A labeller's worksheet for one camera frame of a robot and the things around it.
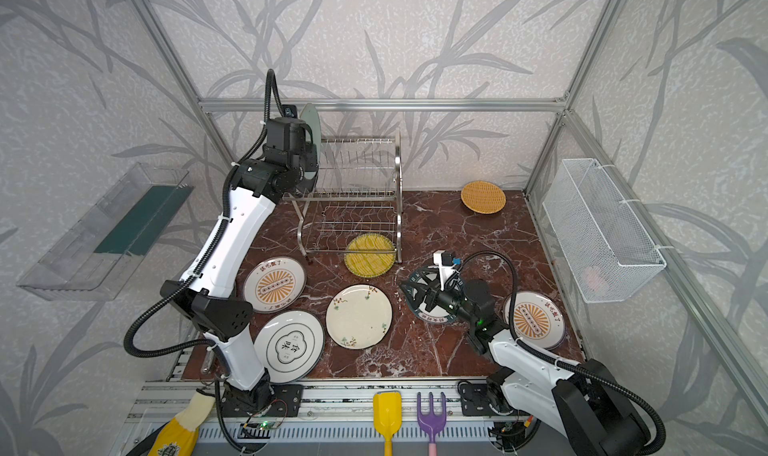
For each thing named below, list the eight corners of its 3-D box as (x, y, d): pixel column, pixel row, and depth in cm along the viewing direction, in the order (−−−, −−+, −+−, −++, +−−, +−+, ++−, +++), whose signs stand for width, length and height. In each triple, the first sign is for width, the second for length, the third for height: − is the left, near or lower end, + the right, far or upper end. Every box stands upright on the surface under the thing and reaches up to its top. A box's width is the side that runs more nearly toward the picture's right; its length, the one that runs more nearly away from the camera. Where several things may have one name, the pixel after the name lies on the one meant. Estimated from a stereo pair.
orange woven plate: (463, 214, 116) (464, 210, 114) (458, 184, 126) (459, 180, 125) (508, 214, 116) (509, 211, 114) (499, 184, 126) (500, 180, 125)
